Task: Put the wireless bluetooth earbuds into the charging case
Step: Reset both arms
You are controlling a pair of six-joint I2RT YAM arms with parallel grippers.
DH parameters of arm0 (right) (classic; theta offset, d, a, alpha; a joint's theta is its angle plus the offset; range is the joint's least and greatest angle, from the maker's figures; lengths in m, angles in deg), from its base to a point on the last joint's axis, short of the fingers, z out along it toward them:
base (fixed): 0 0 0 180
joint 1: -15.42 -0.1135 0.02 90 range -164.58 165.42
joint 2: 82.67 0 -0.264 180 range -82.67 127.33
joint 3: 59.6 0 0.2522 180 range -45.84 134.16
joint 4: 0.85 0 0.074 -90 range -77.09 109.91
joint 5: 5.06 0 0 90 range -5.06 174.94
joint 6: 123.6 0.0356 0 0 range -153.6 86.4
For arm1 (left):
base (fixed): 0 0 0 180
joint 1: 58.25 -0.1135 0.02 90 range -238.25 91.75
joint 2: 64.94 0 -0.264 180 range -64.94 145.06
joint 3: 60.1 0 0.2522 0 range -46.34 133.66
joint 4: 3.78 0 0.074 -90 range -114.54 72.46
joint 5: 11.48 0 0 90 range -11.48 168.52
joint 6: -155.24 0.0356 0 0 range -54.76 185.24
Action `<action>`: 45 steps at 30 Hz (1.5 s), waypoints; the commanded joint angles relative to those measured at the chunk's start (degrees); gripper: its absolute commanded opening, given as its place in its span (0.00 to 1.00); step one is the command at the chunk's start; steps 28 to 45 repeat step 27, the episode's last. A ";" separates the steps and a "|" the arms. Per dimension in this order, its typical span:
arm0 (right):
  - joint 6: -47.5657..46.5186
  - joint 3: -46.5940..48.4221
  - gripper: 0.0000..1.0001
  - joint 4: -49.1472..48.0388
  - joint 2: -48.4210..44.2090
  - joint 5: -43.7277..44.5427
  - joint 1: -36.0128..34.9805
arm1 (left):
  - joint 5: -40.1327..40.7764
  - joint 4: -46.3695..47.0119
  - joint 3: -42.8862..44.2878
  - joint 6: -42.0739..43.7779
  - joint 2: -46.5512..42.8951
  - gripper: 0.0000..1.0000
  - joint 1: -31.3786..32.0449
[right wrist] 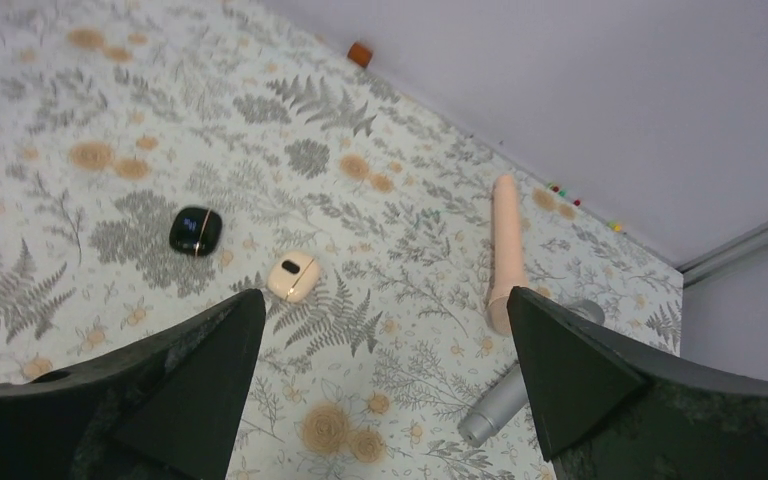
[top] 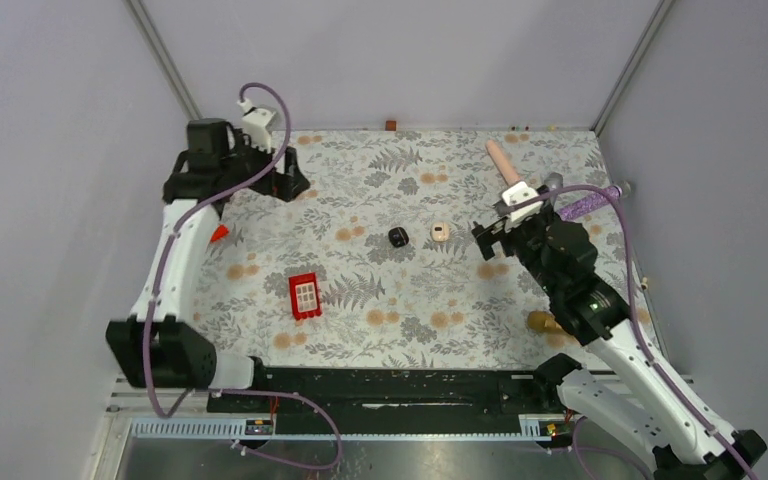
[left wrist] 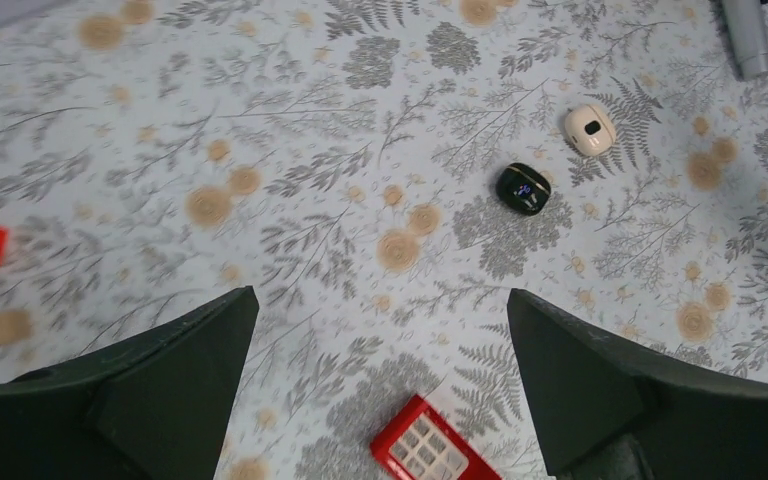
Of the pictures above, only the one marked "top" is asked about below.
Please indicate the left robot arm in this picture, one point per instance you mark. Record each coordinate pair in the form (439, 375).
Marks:
(156, 344)

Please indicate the beige earbuds charging case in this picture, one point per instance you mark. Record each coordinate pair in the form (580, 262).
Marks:
(440, 232)

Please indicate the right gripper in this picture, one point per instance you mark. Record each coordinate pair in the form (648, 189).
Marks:
(505, 230)

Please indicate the gold microphone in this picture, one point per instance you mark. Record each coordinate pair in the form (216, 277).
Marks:
(544, 323)

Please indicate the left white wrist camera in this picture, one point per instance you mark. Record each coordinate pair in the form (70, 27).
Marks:
(257, 122)

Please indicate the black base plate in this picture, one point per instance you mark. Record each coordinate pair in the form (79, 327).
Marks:
(396, 400)

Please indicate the floral table mat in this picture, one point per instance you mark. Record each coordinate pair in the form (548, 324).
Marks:
(425, 305)

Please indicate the red tray with tiles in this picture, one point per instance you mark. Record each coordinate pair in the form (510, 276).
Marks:
(305, 296)

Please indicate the purple glitter microphone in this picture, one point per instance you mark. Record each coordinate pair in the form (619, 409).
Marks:
(594, 201)

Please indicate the aluminium frame rail left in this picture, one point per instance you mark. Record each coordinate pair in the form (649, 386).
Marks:
(163, 58)

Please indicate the red small block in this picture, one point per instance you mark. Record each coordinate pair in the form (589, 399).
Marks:
(221, 232)

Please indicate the aluminium frame rail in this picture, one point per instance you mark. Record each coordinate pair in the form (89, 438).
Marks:
(163, 58)
(638, 54)

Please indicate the black earbuds charging case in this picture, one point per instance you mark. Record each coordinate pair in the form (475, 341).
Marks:
(398, 237)

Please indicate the aluminium frame rail right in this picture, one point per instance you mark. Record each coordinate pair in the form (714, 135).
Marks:
(638, 54)

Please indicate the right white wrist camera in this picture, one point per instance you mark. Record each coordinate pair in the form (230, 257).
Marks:
(518, 200)

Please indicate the silver microphone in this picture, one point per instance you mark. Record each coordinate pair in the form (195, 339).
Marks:
(554, 181)

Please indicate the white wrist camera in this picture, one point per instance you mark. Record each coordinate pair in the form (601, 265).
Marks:
(257, 122)
(518, 200)

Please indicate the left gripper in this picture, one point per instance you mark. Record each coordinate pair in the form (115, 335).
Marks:
(288, 185)

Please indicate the pink microphone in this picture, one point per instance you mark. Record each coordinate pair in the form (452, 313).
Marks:
(502, 163)

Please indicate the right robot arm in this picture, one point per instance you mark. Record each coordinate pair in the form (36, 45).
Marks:
(670, 429)

